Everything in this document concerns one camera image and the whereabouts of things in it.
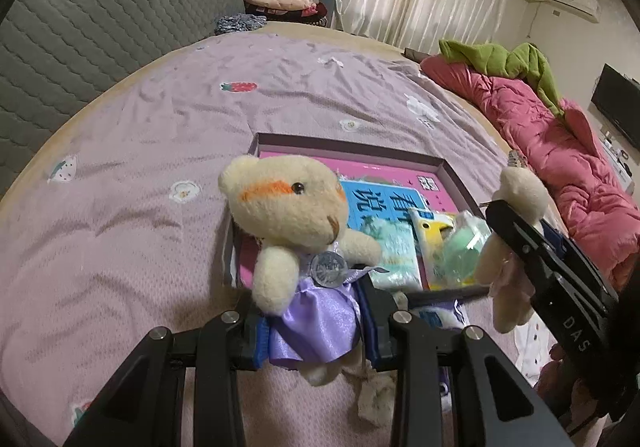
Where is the white floral cloth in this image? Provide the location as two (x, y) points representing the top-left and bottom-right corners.
(357, 367), (401, 425)

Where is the yellow cartoon wet wipes pack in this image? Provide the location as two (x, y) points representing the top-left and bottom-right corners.
(407, 207), (476, 292)

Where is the pink book with blue label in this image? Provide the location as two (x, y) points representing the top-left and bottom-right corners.
(235, 150), (466, 288)

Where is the pink folded garment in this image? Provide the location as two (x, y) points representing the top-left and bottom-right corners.
(245, 0), (316, 11)

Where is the green blanket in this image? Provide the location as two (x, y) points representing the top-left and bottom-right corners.
(439, 40), (566, 117)

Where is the grey shallow cardboard box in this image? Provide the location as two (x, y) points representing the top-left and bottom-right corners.
(222, 131), (488, 303)

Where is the purple printed bed blanket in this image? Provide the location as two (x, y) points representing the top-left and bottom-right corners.
(0, 22), (571, 447)

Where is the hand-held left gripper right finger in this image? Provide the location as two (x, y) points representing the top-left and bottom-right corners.
(357, 277), (573, 447)

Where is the beige mattress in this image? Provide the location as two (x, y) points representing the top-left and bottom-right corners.
(0, 20), (571, 238)

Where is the purple white packet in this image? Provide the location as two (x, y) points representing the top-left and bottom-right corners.
(415, 304), (468, 330)

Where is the blue white knit cloth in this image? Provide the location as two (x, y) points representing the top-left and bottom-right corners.
(215, 13), (268, 34)

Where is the pink quilt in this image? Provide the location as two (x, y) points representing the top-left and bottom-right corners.
(420, 54), (640, 290)

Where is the mint green tissue pack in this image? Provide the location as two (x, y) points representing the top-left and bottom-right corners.
(362, 220), (423, 290)

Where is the black television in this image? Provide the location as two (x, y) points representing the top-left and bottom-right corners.
(591, 63), (640, 148)

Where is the small green tissue pack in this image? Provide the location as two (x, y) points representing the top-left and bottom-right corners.
(440, 211), (493, 285)

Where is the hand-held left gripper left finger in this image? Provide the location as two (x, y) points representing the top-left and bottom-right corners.
(62, 309), (268, 447)

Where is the small beige teddy bear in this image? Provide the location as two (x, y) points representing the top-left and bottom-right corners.
(475, 152), (551, 334)

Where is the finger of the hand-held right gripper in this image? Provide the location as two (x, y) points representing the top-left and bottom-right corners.
(482, 201), (566, 298)
(542, 222), (618, 289)

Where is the grey quilted headboard cover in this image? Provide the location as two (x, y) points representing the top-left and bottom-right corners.
(0, 0), (248, 195)

